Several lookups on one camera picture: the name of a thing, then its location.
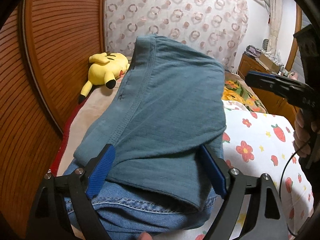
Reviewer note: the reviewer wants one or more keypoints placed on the wooden louvered wardrobe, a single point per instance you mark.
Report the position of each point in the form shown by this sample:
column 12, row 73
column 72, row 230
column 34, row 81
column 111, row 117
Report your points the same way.
column 45, row 46

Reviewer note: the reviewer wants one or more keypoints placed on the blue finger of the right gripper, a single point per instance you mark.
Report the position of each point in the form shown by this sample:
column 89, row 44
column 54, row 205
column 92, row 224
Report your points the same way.
column 252, row 74
column 278, row 85

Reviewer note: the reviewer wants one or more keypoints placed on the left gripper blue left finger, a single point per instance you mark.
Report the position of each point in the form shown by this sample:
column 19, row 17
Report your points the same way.
column 97, row 170

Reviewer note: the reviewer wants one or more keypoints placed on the floral orange green blanket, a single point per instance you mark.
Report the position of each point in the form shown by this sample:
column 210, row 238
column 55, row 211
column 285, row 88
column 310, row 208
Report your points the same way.
column 236, row 90

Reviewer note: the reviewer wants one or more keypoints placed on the yellow pikachu plush toy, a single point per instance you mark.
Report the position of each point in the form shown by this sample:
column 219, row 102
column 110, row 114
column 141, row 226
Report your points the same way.
column 105, row 69

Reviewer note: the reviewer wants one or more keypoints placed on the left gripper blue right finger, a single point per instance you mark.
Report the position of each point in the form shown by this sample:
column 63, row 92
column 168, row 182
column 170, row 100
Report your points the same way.
column 216, row 170

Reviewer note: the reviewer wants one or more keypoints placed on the right hand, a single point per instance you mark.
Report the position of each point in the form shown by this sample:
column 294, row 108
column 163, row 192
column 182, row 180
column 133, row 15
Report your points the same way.
column 301, row 136

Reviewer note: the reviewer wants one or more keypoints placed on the left hand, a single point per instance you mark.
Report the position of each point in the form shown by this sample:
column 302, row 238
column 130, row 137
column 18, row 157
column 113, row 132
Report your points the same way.
column 145, row 236

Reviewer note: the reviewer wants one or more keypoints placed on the cream lace side curtain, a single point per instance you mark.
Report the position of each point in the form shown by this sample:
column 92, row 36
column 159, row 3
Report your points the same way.
column 276, row 13

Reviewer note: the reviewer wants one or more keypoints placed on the white strawberry flower bedsheet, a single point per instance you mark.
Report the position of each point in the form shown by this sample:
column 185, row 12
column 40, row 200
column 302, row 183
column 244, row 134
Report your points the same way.
column 268, row 193

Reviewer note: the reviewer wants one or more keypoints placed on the teal green shorts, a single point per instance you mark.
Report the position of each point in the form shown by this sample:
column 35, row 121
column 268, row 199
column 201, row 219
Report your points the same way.
column 168, row 104

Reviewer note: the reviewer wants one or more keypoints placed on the folded blue denim jeans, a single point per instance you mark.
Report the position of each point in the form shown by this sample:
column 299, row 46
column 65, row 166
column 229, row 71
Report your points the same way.
column 156, row 195

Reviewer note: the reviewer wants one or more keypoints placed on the pink ring pattern curtain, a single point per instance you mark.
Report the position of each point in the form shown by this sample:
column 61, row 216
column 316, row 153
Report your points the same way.
column 213, row 27

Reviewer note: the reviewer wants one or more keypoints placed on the cardboard box on cabinet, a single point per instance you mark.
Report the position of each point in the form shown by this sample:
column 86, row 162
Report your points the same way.
column 270, row 65

